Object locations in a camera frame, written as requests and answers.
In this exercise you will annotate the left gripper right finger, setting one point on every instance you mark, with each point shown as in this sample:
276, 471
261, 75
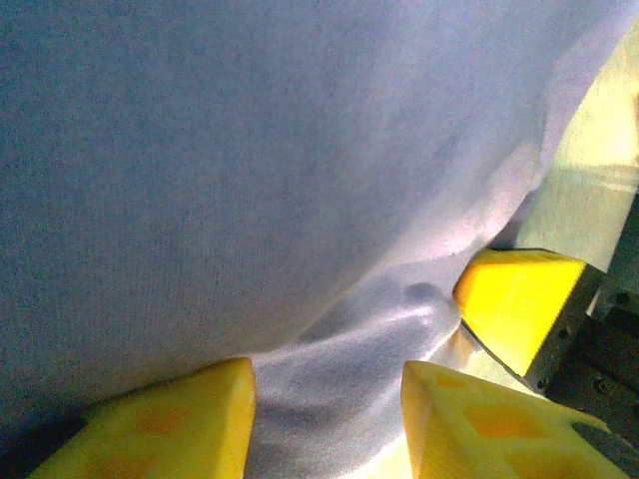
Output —
489, 439

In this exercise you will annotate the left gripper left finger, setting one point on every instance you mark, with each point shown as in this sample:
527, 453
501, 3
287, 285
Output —
165, 434

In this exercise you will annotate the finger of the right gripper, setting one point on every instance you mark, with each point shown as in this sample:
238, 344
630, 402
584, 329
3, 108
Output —
519, 309

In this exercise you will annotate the purple t-shirt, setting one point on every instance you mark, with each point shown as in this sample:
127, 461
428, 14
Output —
249, 149

